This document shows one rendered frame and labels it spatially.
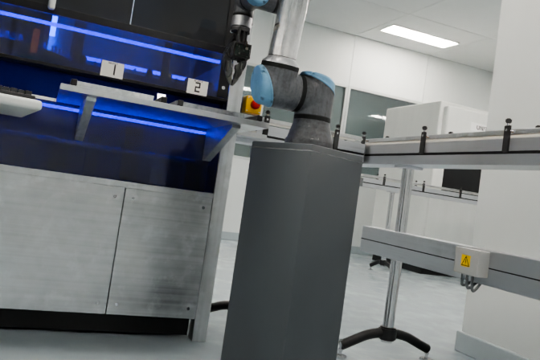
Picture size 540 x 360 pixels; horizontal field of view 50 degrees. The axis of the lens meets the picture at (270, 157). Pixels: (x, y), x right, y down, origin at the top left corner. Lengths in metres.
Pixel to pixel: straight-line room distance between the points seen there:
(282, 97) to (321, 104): 0.13
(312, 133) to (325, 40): 6.19
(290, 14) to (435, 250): 1.11
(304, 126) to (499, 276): 0.83
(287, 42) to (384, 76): 6.60
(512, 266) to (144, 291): 1.35
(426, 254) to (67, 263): 1.38
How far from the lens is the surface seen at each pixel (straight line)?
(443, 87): 8.86
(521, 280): 2.03
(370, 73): 8.18
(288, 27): 1.74
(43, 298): 2.34
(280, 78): 1.71
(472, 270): 2.12
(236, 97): 2.43
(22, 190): 2.29
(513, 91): 3.04
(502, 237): 2.94
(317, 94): 1.76
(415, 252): 2.45
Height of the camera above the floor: 0.63
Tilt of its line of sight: 4 degrees up
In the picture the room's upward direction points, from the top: 8 degrees clockwise
